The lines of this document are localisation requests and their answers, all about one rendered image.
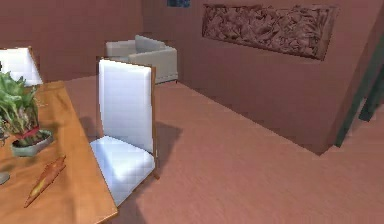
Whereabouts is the beige armchair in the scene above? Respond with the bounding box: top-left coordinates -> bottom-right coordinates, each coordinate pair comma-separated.
105,34 -> 179,85

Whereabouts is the blue framed picture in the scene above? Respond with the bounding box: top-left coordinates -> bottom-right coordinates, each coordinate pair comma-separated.
166,0 -> 191,9

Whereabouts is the wooden dining table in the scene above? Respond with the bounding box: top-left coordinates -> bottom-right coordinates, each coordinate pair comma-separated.
0,80 -> 119,224

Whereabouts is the orange flat elongated object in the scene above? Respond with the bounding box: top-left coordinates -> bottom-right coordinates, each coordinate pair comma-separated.
23,154 -> 67,209

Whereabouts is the green house plant in bowl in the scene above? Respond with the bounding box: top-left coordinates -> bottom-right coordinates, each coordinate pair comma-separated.
0,71 -> 55,158

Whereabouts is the white chair with wooden frame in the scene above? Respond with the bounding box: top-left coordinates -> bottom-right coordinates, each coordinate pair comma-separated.
0,45 -> 44,88
89,57 -> 160,208

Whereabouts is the brown carved wall relief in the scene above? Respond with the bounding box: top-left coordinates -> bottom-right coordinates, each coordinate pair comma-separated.
201,3 -> 339,62

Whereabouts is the dark green door frame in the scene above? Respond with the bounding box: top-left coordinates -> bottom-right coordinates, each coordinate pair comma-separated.
334,33 -> 384,148

